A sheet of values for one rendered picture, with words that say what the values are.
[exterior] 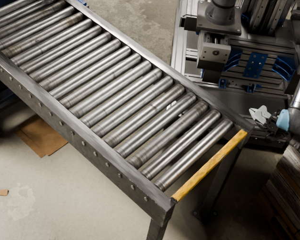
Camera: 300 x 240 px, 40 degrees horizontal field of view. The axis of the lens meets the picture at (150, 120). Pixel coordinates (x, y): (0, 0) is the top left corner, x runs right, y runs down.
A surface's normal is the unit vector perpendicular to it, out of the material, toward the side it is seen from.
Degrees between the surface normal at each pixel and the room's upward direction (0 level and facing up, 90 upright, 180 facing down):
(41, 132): 0
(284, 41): 0
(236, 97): 0
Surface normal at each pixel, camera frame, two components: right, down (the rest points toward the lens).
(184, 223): 0.11, -0.63
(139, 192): -0.68, 0.52
